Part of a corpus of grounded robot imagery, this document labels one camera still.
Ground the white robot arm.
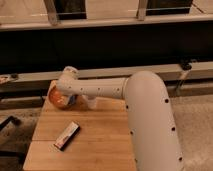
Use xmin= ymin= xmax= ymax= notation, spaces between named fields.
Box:
xmin=56 ymin=66 xmax=184 ymax=171

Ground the orange ceramic bowl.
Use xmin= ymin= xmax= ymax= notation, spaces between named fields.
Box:
xmin=48 ymin=87 xmax=77 ymax=109

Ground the black object at left floor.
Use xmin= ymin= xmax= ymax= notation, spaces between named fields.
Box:
xmin=0 ymin=116 xmax=21 ymax=131

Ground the black clamp on rail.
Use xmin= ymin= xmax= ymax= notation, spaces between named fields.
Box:
xmin=180 ymin=60 xmax=192 ymax=71

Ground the grey metal rail frame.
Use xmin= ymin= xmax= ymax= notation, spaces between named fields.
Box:
xmin=0 ymin=62 xmax=213 ymax=93

